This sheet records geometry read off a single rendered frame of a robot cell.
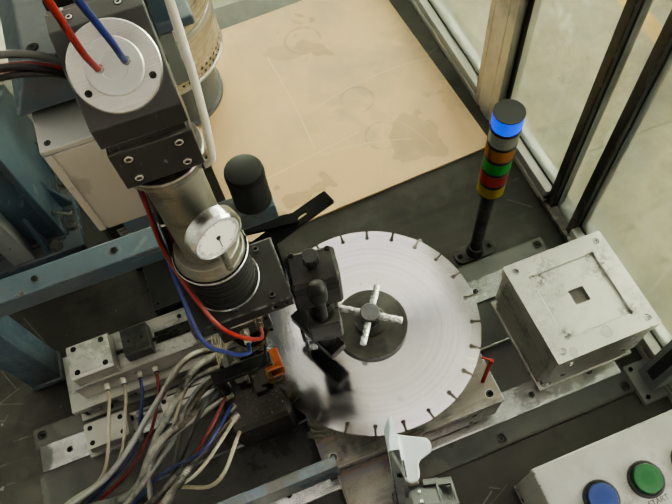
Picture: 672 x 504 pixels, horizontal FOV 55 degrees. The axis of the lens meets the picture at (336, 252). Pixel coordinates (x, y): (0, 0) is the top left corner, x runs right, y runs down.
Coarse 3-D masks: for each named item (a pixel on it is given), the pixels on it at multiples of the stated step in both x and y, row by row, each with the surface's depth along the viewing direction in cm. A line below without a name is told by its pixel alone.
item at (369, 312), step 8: (376, 288) 95; (376, 296) 95; (368, 304) 94; (352, 312) 94; (360, 312) 93; (368, 312) 93; (376, 312) 93; (368, 320) 93; (376, 320) 93; (384, 320) 94; (392, 320) 93; (400, 320) 93; (368, 328) 93; (360, 344) 92
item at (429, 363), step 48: (336, 240) 105; (384, 240) 105; (384, 288) 101; (432, 288) 100; (288, 336) 98; (432, 336) 96; (480, 336) 96; (288, 384) 95; (336, 384) 94; (384, 384) 94; (432, 384) 93
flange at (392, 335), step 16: (352, 304) 99; (384, 304) 98; (400, 304) 98; (352, 320) 97; (352, 336) 96; (368, 336) 96; (384, 336) 96; (400, 336) 96; (352, 352) 95; (368, 352) 95; (384, 352) 95
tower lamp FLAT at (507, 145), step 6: (492, 132) 92; (492, 138) 93; (498, 138) 92; (504, 138) 91; (510, 138) 91; (516, 138) 92; (492, 144) 94; (498, 144) 93; (504, 144) 92; (510, 144) 92; (516, 144) 94; (498, 150) 94; (504, 150) 94; (510, 150) 94
